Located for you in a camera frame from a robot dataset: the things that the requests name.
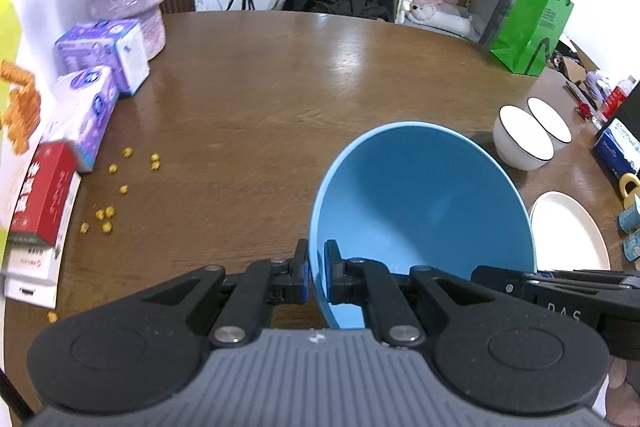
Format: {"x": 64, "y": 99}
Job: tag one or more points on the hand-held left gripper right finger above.
{"x": 330, "y": 272}

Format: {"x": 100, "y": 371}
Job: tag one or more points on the yellow mug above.
{"x": 631, "y": 187}

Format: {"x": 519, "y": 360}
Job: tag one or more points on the white flat box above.
{"x": 35, "y": 257}
{"x": 30, "y": 294}

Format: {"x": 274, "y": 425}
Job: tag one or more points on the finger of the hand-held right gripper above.
{"x": 590, "y": 278}
{"x": 505, "y": 279}

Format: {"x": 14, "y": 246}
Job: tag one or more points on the cream ribbed plate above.
{"x": 565, "y": 227}

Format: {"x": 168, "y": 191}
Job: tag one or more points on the blue bowl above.
{"x": 425, "y": 207}

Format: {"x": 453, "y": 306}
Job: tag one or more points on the green shopping bag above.
{"x": 530, "y": 27}

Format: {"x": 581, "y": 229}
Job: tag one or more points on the person's right hand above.
{"x": 622, "y": 399}

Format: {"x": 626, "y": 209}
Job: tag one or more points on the scattered yellow kernels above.
{"x": 127, "y": 152}

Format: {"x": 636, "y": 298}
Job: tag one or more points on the blue tissue pack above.
{"x": 620, "y": 149}

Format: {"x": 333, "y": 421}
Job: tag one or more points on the red box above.
{"x": 42, "y": 192}

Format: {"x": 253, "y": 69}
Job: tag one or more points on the white plush toy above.
{"x": 422, "y": 12}

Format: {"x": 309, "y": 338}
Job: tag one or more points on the cardboard box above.
{"x": 575, "y": 67}

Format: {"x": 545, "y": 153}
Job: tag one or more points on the purple tissue pack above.
{"x": 82, "y": 112}

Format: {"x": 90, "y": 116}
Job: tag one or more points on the dark clothes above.
{"x": 355, "y": 4}

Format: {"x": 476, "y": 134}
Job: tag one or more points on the white bowl with black rim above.
{"x": 552, "y": 122}
{"x": 520, "y": 137}

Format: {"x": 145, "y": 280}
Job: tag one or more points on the yellow-green snack bag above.
{"x": 12, "y": 117}

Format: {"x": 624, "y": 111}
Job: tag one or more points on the red artificial flower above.
{"x": 584, "y": 109}

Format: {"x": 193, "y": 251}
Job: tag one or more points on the red label bottle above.
{"x": 615, "y": 99}

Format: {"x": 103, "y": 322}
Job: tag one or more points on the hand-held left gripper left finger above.
{"x": 301, "y": 272}

